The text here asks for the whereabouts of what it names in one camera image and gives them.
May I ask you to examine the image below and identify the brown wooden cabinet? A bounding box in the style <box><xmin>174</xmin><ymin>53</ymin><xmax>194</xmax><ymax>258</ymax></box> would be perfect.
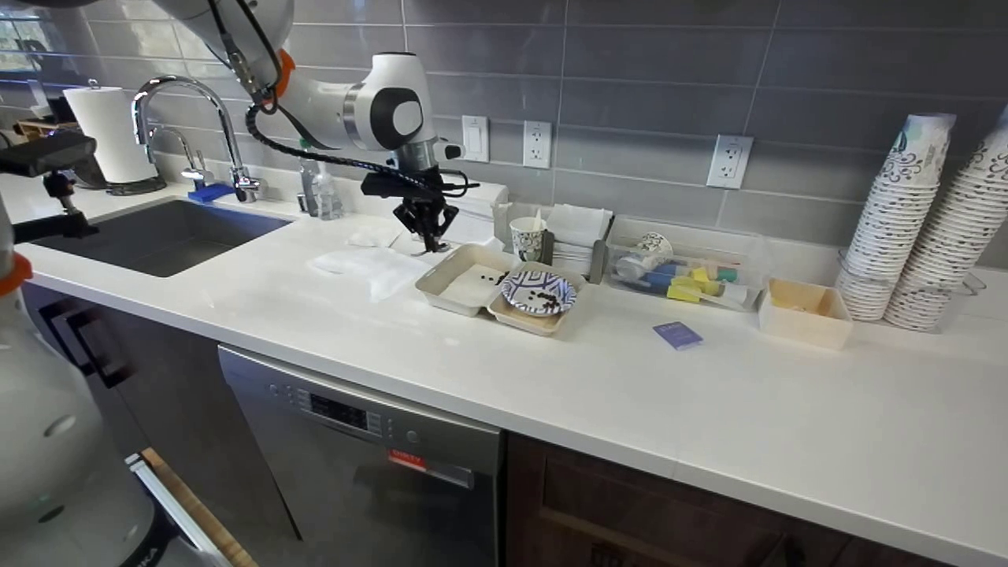
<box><xmin>501</xmin><ymin>429</ymin><xmax>949</xmax><ymax>567</ymax></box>

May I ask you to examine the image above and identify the dark undermount sink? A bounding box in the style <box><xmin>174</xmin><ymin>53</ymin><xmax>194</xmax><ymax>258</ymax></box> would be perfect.
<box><xmin>29</xmin><ymin>200</ymin><xmax>294</xmax><ymax>280</ymax></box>

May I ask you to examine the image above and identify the small clear plastic bag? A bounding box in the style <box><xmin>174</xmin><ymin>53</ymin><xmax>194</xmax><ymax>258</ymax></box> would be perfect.
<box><xmin>347</xmin><ymin>217</ymin><xmax>406</xmax><ymax>251</ymax></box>

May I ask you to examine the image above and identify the tall printed paper cup stack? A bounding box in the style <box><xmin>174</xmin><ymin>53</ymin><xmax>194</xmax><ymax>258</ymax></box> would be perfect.
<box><xmin>883</xmin><ymin>104</ymin><xmax>1008</xmax><ymax>336</ymax></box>
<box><xmin>830</xmin><ymin>111</ymin><xmax>958</xmax><ymax>326</ymax></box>

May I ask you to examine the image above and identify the blue patterned paper bowl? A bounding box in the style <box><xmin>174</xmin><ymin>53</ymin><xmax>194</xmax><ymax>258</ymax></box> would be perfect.
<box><xmin>498</xmin><ymin>265</ymin><xmax>578</xmax><ymax>322</ymax></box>

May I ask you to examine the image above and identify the dark cabinet with handle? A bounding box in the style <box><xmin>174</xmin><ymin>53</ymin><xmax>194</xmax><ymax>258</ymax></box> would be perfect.
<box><xmin>18</xmin><ymin>274</ymin><xmax>309</xmax><ymax>567</ymax></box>

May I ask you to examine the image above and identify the blue sponge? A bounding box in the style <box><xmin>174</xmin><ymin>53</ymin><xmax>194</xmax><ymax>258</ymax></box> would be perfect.
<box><xmin>186</xmin><ymin>179</ymin><xmax>239</xmax><ymax>204</ymax></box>

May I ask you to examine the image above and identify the purple card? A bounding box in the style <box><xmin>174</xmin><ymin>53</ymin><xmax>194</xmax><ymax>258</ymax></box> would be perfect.
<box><xmin>653</xmin><ymin>318</ymin><xmax>704</xmax><ymax>353</ymax></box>

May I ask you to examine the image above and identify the large clear plastic bag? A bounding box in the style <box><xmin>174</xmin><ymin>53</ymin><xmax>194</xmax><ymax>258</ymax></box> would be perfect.
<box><xmin>309</xmin><ymin>243</ymin><xmax>434</xmax><ymax>305</ymax></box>

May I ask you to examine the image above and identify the white clamshell takeout tray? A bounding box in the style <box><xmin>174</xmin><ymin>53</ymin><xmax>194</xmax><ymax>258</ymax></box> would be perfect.
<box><xmin>413</xmin><ymin>243</ymin><xmax>583</xmax><ymax>340</ymax></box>

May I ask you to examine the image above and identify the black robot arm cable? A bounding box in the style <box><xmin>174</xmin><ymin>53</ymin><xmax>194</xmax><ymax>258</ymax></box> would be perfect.
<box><xmin>209</xmin><ymin>0</ymin><xmax>406</xmax><ymax>179</ymax></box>

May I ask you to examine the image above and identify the bright window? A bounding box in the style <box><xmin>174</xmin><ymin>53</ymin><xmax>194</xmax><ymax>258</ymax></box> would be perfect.
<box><xmin>0</xmin><ymin>7</ymin><xmax>56</xmax><ymax>76</ymax></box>

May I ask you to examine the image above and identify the clear condiment packet organizer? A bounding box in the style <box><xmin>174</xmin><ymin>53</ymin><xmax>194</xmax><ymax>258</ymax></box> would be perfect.
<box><xmin>609</xmin><ymin>230</ymin><xmax>764</xmax><ymax>315</ymax></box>

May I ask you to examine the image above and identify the stainless steel dishwasher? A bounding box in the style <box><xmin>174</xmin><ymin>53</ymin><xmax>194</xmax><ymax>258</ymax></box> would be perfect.
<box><xmin>215</xmin><ymin>344</ymin><xmax>503</xmax><ymax>567</ymax></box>

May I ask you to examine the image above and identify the white wall light switch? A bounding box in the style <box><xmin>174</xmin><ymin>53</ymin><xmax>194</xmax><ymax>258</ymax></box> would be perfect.
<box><xmin>458</xmin><ymin>113</ymin><xmax>492</xmax><ymax>163</ymax></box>

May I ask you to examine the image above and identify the brown beans pile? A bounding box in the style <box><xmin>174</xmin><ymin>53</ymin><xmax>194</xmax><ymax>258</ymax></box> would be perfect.
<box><xmin>521</xmin><ymin>287</ymin><xmax>568</xmax><ymax>315</ymax></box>

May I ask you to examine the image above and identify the tan cardboard box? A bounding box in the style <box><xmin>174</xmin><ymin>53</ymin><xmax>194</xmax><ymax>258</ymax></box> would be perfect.
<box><xmin>752</xmin><ymin>276</ymin><xmax>857</xmax><ymax>353</ymax></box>

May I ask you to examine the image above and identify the black camera on tripod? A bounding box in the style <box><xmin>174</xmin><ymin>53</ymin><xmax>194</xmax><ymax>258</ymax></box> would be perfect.
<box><xmin>0</xmin><ymin>120</ymin><xmax>99</xmax><ymax>250</ymax></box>

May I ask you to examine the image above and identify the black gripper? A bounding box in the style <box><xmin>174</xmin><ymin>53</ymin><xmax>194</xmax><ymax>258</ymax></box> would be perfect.
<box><xmin>394</xmin><ymin>167</ymin><xmax>462</xmax><ymax>256</ymax></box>

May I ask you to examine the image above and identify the chrome gooseneck faucet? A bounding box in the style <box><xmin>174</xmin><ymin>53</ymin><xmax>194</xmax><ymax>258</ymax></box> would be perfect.
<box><xmin>130</xmin><ymin>71</ymin><xmax>264</xmax><ymax>204</ymax></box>

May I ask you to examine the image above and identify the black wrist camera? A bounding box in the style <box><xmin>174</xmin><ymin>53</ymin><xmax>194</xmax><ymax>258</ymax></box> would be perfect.
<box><xmin>359</xmin><ymin>167</ymin><xmax>475</xmax><ymax>207</ymax></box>

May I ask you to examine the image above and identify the pulled-out wooden drawer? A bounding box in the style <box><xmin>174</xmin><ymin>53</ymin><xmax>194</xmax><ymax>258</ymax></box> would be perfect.
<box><xmin>123</xmin><ymin>443</ymin><xmax>261</xmax><ymax>567</ymax></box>

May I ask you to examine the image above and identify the white wall power outlet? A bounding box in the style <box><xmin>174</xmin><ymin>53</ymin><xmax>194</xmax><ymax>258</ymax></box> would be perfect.
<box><xmin>519</xmin><ymin>116</ymin><xmax>554</xmax><ymax>170</ymax></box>
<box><xmin>702</xmin><ymin>131</ymin><xmax>757</xmax><ymax>192</ymax></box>

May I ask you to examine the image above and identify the white paper towel roll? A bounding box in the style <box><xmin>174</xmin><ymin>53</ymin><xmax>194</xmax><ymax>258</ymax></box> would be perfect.
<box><xmin>59</xmin><ymin>84</ymin><xmax>160</xmax><ymax>189</ymax></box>

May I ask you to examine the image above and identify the small chrome tap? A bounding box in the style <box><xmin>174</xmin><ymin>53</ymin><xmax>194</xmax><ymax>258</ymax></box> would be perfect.
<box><xmin>153</xmin><ymin>123</ymin><xmax>209</xmax><ymax>183</ymax></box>

